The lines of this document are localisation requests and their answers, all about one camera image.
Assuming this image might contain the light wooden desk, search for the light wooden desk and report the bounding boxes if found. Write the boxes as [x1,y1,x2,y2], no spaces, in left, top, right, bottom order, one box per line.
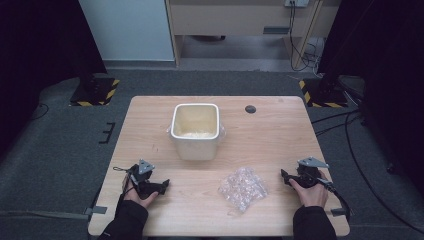
[165,0,343,70]

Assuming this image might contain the white square plastic bin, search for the white square plastic bin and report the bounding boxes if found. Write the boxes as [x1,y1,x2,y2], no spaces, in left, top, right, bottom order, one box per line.
[166,102,226,162]

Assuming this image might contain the yellow-black striped stand base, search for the yellow-black striped stand base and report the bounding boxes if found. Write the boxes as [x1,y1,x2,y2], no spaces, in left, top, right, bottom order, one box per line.
[298,77,350,109]
[68,76,121,107]

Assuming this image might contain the crumpled clear plastic bag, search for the crumpled clear plastic bag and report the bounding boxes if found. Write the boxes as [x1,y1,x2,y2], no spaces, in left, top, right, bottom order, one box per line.
[217,166,270,215]

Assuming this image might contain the hand-held gripper cable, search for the hand-held gripper cable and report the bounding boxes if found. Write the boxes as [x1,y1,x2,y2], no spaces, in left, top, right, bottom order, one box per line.
[112,165,138,202]
[316,177,352,219]

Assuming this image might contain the white panel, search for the white panel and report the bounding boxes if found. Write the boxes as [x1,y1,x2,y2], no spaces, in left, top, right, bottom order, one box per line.
[78,0,176,62]

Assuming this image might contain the person's left hand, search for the person's left hand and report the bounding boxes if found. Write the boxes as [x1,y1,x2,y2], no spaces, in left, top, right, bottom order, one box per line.
[121,175,160,209]

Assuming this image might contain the grey power strip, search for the grey power strip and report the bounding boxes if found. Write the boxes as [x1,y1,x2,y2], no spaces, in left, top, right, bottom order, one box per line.
[283,0,310,9]

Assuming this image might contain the right hand-held gripper cable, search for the right hand-held gripper cable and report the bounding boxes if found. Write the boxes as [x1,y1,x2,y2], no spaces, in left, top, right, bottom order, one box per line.
[316,177,352,219]

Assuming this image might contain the person's right hand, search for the person's right hand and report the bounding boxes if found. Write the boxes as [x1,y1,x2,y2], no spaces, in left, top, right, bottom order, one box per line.
[288,170,330,209]

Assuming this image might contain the black hanging cables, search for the black hanging cables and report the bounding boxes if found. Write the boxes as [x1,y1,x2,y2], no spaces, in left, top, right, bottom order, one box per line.
[287,1,325,73]

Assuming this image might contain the left hand-held gripper cable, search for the left hand-held gripper cable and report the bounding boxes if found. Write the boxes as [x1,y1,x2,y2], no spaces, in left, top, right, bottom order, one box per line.
[112,165,138,202]

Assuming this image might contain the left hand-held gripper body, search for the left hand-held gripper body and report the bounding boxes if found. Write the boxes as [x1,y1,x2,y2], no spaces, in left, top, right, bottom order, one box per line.
[127,158,162,201]

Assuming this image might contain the black floor cable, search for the black floor cable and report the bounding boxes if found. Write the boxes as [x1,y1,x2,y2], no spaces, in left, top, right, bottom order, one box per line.
[30,102,50,122]
[344,111,424,235]
[311,109,362,125]

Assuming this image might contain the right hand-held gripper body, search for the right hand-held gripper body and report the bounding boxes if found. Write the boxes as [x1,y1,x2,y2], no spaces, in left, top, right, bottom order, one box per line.
[292,156,334,189]

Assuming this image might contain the dark curtain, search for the dark curtain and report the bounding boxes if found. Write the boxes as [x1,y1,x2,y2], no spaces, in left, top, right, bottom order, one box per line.
[317,0,424,198]
[0,0,108,158]

